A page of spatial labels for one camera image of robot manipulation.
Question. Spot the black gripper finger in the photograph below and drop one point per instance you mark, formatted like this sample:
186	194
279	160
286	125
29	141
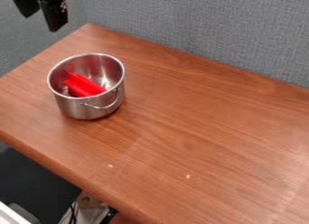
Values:
28	7
54	12

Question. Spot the red plastic block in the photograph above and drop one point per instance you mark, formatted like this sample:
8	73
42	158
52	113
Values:
81	87

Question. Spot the stainless steel pot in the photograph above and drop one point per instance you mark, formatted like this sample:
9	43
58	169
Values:
103	69

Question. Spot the white object at corner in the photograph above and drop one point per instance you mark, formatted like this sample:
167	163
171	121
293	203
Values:
12	214

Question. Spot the metal table leg bracket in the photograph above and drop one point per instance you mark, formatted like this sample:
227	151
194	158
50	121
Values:
88	211

